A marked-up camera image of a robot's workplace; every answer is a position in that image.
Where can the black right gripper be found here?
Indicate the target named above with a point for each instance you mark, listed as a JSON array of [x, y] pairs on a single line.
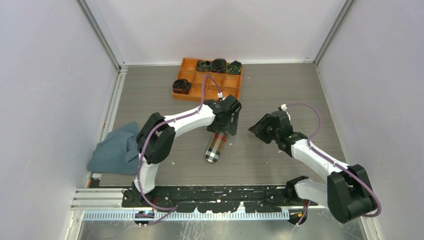
[[259, 128]]

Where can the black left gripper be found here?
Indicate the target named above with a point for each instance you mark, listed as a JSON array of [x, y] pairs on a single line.
[[230, 128]]

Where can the orange wooden divided tray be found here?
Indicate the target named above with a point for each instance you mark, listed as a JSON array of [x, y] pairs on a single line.
[[207, 85]]

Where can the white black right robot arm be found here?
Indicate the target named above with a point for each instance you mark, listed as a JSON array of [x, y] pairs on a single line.
[[346, 192]]

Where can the dark blue-grey cloth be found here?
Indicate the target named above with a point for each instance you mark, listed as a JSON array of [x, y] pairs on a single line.
[[117, 153]]

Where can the rolled dark green tie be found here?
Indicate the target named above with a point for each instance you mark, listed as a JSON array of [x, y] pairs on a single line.
[[203, 66]]

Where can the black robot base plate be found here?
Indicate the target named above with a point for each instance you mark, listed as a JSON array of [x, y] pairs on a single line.
[[217, 199]]

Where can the rolled green patterned tie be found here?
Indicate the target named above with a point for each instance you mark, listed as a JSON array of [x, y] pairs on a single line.
[[234, 68]]

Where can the rolled black brown tie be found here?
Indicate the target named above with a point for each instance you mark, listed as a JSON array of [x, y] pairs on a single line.
[[218, 65]]

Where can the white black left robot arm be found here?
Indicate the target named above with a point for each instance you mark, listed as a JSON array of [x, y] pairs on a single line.
[[156, 137]]

